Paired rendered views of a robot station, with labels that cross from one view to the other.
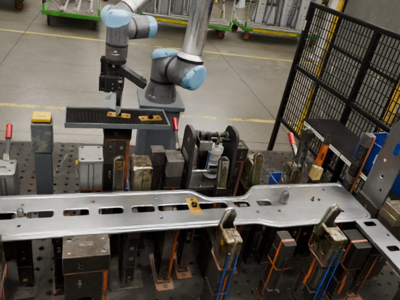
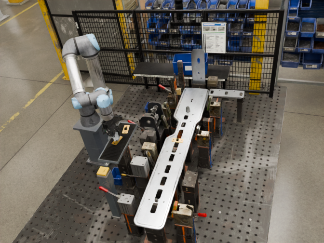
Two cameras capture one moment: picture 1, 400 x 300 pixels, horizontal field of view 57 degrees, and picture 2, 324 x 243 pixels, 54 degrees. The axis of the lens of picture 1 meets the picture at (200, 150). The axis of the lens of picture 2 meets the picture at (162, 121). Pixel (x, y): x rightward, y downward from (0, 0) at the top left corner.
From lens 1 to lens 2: 149 cm
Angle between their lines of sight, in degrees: 39
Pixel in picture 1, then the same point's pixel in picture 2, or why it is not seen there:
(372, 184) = (196, 78)
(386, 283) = not seen: hidden behind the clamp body
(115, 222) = (176, 168)
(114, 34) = (109, 108)
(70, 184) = (96, 198)
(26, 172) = (71, 218)
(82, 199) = (155, 177)
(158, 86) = (92, 115)
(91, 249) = (193, 177)
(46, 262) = not seen: hidden behind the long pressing
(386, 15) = not seen: outside the picture
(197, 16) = (98, 70)
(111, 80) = (114, 128)
